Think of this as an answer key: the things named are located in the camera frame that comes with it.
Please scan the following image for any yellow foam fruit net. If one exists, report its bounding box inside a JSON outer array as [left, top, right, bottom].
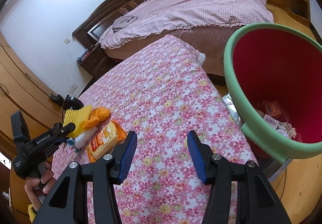
[[63, 105, 92, 138]]

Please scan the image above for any rice cracker snack bag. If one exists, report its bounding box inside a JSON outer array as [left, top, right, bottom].
[[86, 120, 127, 162]]

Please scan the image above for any orange plastic wrapper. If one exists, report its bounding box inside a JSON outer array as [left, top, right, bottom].
[[82, 107, 111, 130]]

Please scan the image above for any left human hand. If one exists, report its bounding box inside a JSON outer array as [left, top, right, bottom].
[[24, 161, 57, 212]]

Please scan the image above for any light blue plastic scrap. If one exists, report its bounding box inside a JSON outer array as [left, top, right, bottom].
[[66, 138, 81, 153]]

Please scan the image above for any white plastic bag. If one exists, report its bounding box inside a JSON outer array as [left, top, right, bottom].
[[74, 126, 98, 149]]

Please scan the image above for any wooden wardrobe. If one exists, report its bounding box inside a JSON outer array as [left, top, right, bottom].
[[0, 30, 63, 224]]

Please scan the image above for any pink floral table cloth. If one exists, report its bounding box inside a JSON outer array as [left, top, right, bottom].
[[51, 34, 259, 224]]

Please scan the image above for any dark wooden nightstand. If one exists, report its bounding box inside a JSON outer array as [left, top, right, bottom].
[[77, 45, 115, 80]]

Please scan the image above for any dark wooden headboard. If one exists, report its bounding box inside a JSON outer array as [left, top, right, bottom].
[[72, 0, 146, 49]]

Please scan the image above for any red bin with green rim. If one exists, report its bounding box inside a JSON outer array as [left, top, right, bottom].
[[224, 23, 321, 162]]

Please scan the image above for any grey folded cloth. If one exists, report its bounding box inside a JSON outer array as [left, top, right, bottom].
[[112, 15, 138, 33]]

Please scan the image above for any pink checked bedspread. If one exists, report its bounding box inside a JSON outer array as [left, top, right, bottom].
[[98, 0, 273, 50]]

